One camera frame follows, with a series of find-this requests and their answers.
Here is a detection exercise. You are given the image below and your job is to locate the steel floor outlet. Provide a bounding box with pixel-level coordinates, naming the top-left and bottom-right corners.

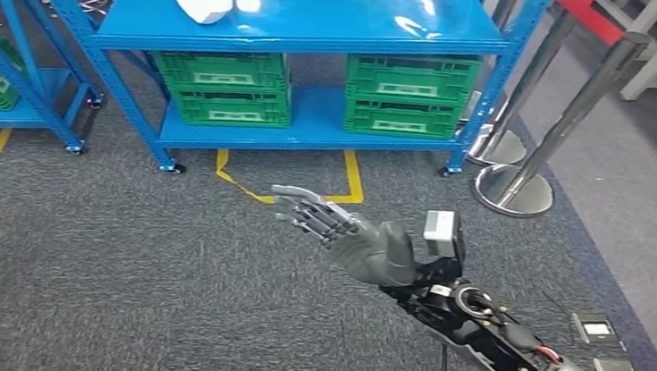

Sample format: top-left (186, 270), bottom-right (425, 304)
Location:
top-left (569, 311), bottom-right (628, 350)

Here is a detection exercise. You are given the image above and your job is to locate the dark grey metal post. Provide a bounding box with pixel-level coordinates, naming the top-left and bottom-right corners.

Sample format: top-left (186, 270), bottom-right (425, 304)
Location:
top-left (464, 0), bottom-right (524, 127)

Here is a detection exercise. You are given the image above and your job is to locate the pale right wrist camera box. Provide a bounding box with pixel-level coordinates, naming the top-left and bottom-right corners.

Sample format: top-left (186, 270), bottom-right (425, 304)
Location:
top-left (421, 208), bottom-right (469, 263)

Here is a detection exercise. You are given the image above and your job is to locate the blue metal shelf rack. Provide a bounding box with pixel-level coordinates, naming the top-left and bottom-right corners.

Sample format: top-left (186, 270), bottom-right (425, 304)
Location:
top-left (0, 0), bottom-right (554, 205)
top-left (0, 0), bottom-right (114, 158)

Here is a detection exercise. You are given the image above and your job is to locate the red barrier belt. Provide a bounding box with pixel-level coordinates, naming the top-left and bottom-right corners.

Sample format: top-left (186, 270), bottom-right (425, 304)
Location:
top-left (549, 0), bottom-right (628, 48)

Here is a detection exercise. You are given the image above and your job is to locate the chrome stanchion post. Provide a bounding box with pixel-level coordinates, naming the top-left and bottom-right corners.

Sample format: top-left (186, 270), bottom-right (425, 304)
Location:
top-left (471, 18), bottom-right (655, 229)
top-left (465, 1), bottom-right (577, 173)

